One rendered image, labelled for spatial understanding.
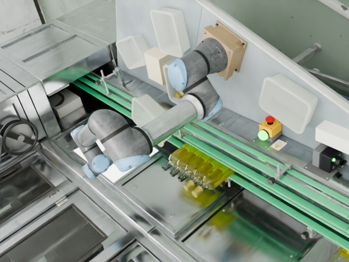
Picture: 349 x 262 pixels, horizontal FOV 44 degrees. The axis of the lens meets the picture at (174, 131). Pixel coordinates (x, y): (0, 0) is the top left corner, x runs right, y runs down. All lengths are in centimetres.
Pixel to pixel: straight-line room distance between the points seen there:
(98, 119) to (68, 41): 153
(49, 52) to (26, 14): 267
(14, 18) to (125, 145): 417
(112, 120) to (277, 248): 91
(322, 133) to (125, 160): 75
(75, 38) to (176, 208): 144
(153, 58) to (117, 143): 89
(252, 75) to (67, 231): 113
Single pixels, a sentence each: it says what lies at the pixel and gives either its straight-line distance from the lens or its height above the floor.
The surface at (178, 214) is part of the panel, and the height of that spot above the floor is 122.
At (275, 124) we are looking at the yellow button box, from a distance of 191.
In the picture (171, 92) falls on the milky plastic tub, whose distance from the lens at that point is 231.
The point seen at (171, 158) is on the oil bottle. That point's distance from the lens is 210.
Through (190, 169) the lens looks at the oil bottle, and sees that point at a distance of 203.
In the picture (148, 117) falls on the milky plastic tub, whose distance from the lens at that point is 212.
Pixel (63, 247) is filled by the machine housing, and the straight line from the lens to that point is 217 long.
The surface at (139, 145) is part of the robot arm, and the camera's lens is 150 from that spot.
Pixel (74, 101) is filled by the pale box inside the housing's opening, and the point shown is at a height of 105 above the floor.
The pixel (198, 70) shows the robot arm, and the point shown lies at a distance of 174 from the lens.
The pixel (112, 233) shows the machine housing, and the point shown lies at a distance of 212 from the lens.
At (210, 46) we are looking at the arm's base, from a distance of 180.
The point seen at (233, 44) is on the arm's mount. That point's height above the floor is 80.
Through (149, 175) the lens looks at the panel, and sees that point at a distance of 226.
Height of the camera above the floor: 196
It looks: 27 degrees down
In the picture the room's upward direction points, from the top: 125 degrees counter-clockwise
